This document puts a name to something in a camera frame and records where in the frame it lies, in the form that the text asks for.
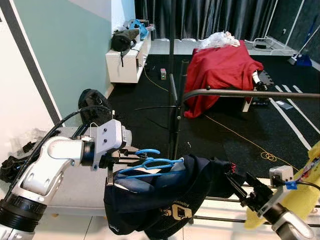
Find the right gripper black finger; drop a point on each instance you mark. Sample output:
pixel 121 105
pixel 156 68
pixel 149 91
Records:
pixel 256 181
pixel 239 185

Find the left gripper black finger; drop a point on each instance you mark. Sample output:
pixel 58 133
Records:
pixel 140 149
pixel 135 162

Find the blue plastic hanger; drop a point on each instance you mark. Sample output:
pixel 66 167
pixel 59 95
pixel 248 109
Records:
pixel 165 161

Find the navy printed t-shirt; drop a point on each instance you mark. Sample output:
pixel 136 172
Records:
pixel 165 195

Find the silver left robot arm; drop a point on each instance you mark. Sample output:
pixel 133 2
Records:
pixel 45 170

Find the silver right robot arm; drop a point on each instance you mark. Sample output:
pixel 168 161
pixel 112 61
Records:
pixel 295 227

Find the yellow printed t-shirt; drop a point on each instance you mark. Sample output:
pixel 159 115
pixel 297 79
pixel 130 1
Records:
pixel 305 195

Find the black backpack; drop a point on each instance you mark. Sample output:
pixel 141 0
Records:
pixel 92 102

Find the small grey device green light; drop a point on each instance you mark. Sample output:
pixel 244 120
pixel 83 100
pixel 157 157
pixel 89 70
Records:
pixel 163 75

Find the white low shelf unit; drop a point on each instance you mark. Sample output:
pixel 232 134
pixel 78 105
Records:
pixel 125 65

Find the black metal clothes rack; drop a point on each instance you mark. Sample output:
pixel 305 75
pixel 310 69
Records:
pixel 240 93

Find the black white machine under cloth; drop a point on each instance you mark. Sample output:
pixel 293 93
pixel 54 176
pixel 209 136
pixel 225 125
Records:
pixel 259 81

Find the white low platform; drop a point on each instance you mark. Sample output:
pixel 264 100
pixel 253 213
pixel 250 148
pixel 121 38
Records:
pixel 175 47

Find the red cloth cover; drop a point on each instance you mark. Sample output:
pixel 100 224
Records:
pixel 220 70

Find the blue item on shelf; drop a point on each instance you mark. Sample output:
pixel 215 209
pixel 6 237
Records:
pixel 137 27

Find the clear crumpled plastic bag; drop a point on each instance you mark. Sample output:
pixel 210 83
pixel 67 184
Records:
pixel 217 40

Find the dark pleated curtain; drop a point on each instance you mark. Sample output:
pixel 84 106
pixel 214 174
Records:
pixel 210 17

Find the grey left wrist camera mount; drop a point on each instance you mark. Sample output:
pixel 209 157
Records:
pixel 112 137

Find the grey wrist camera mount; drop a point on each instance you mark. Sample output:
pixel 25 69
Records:
pixel 112 137
pixel 281 174

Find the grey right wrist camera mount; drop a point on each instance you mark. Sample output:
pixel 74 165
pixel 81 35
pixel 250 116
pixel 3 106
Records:
pixel 281 174

